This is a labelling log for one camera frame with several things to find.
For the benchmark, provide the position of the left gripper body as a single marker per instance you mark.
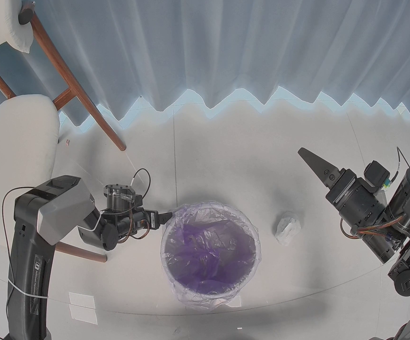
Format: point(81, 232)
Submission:
point(144, 220)

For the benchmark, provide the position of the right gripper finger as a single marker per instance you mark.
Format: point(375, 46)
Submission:
point(323, 170)

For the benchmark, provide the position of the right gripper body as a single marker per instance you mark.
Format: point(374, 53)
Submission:
point(361, 204)

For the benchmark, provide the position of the purple plastic bag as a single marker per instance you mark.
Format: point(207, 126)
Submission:
point(208, 246)

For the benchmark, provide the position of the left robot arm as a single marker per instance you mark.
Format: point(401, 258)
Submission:
point(28, 260)

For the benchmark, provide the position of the white trash bin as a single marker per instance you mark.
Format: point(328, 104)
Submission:
point(208, 292)

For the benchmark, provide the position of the crumpled white paper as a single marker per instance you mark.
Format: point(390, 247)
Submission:
point(288, 228)

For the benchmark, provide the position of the white cushioned wooden chair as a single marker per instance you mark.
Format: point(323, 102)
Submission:
point(13, 136)

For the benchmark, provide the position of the pale blue curtain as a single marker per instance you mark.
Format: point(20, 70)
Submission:
point(226, 30)

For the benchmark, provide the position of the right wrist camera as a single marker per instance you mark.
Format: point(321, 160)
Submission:
point(377, 172)

